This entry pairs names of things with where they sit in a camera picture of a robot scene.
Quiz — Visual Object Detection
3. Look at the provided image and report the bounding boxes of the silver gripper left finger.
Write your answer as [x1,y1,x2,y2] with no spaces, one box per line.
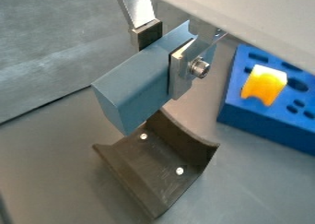
[118,0,163,51]

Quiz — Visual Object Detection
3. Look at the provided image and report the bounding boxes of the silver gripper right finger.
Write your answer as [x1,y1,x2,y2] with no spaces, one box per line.
[168,18,227,100]

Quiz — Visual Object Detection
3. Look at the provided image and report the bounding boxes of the grey-blue rectangle block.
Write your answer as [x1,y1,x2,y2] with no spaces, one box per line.
[92,21,194,135]

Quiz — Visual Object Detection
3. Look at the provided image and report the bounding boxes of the blue shape sorting board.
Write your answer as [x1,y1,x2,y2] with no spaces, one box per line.
[216,44,315,156]

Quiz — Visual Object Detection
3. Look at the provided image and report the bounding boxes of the black curved fixture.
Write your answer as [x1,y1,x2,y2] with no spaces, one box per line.
[94,110,219,218]

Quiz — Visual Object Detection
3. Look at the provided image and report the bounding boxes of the yellow notched block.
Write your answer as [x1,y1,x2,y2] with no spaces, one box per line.
[240,65,289,107]

